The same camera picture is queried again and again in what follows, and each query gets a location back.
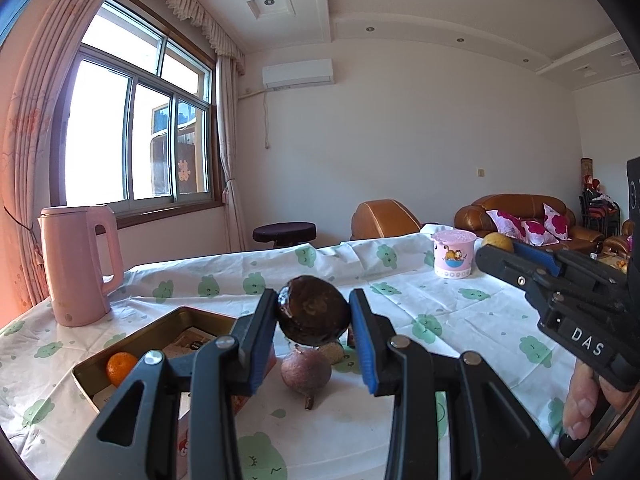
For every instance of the white tablecloth green cloud print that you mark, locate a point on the white tablecloth green cloud print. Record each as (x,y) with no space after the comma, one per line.
(450,310)

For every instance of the pink floral curtain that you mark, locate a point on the pink floral curtain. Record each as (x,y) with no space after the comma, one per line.
(30,135)

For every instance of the dark brown round fruit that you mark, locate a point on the dark brown round fruit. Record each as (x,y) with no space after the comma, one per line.
(312,310)

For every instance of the pink cartoon cup with lid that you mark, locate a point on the pink cartoon cup with lid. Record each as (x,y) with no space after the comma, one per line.
(452,260)

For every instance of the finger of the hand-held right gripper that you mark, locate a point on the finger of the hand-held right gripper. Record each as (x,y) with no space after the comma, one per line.
(505,265)
(540,262)

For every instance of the white wall air conditioner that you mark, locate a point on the white wall air conditioner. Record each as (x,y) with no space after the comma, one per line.
(297,72)

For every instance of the pink tin box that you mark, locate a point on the pink tin box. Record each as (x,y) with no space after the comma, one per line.
(150,329)

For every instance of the pale window sticker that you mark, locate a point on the pale window sticker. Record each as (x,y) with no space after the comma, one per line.
(184,170)

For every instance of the brown leather sofa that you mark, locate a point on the brown leather sofa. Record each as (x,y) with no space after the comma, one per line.
(520,202)

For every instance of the purple beetroot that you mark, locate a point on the purple beetroot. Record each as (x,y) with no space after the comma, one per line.
(305,372)

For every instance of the dark round stool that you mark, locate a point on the dark round stool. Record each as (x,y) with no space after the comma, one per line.
(284,232)

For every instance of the large orange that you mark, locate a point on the large orange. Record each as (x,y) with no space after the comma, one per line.
(121,369)

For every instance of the person's right hand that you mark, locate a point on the person's right hand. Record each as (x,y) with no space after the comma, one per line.
(580,400)

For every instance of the sliding glass window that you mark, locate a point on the sliding glass window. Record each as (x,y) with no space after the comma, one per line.
(140,125)

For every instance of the dark chair with red cloth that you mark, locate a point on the dark chair with red cloth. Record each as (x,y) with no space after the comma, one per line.
(600,207)

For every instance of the beige tied curtain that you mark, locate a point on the beige tied curtain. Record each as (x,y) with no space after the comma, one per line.
(229,160)

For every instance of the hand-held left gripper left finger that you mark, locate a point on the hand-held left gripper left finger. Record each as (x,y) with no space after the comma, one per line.
(260,360)

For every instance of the air conditioner pipe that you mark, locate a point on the air conditioner pipe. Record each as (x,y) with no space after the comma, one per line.
(266,120)

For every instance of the tall decorated floor lamp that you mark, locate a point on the tall decorated floor lamp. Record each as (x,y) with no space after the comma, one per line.
(586,172)

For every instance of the brown leather armchair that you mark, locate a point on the brown leather armchair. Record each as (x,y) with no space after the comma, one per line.
(382,217)

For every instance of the beige curtain valance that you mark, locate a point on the beige curtain valance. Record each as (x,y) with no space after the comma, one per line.
(200,15)

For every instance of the tan round fruit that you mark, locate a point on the tan round fruit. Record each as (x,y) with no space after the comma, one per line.
(496,241)
(332,353)

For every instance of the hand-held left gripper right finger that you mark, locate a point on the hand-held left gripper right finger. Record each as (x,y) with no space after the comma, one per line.
(362,345)

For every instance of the pink floral pillow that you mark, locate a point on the pink floral pillow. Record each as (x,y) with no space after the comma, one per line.
(536,233)
(505,222)
(557,220)

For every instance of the pink electric kettle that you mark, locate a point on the pink electric kettle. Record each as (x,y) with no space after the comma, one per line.
(75,270)

